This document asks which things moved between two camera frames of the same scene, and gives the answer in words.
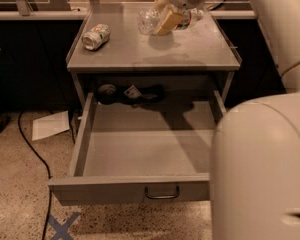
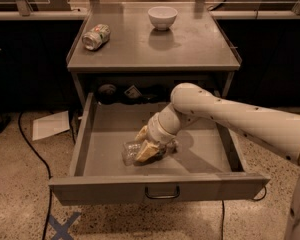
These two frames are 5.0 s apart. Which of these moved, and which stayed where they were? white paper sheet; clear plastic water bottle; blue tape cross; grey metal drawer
Moved: clear plastic water bottle
Stayed: white paper sheet; grey metal drawer; blue tape cross
